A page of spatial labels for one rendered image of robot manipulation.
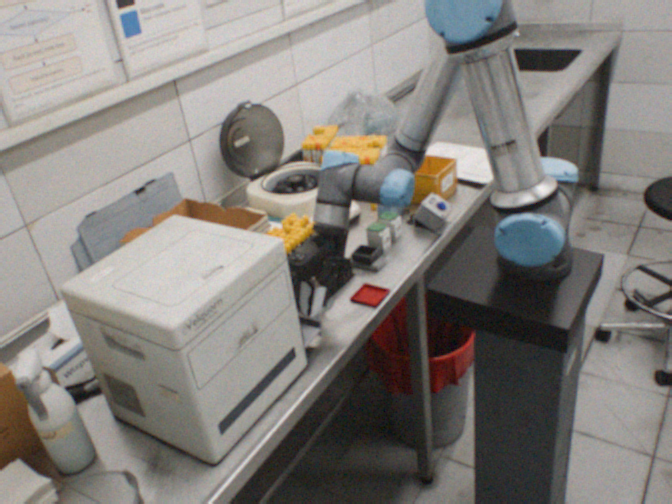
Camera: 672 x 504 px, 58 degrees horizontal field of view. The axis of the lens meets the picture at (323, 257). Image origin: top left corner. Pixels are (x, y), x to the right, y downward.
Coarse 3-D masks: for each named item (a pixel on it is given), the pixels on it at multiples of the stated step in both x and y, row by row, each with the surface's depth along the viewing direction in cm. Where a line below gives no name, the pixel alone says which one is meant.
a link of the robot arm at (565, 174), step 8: (544, 160) 121; (552, 160) 121; (560, 160) 121; (544, 168) 117; (552, 168) 117; (560, 168) 116; (568, 168) 116; (576, 168) 117; (552, 176) 114; (560, 176) 114; (568, 176) 115; (576, 176) 117; (560, 184) 115; (568, 184) 116; (576, 184) 119; (568, 192) 116; (568, 200) 114; (568, 224) 123
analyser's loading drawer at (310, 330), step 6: (300, 318) 127; (306, 318) 126; (312, 318) 125; (300, 324) 127; (306, 324) 127; (312, 324) 125; (318, 324) 124; (306, 330) 125; (312, 330) 125; (318, 330) 125; (306, 336) 123; (312, 336) 123; (306, 342) 122
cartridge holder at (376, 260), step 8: (360, 248) 153; (368, 248) 152; (376, 248) 151; (352, 256) 150; (360, 256) 149; (368, 256) 148; (376, 256) 150; (384, 256) 151; (352, 264) 151; (360, 264) 150; (368, 264) 149; (376, 264) 148
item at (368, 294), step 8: (360, 288) 141; (368, 288) 142; (376, 288) 141; (384, 288) 140; (352, 296) 139; (360, 296) 139; (368, 296) 139; (376, 296) 139; (384, 296) 138; (368, 304) 136; (376, 304) 135
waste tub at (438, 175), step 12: (432, 156) 179; (420, 168) 183; (432, 168) 181; (444, 168) 179; (456, 168) 176; (420, 180) 170; (432, 180) 168; (444, 180) 171; (456, 180) 178; (420, 192) 172; (444, 192) 173; (420, 204) 174
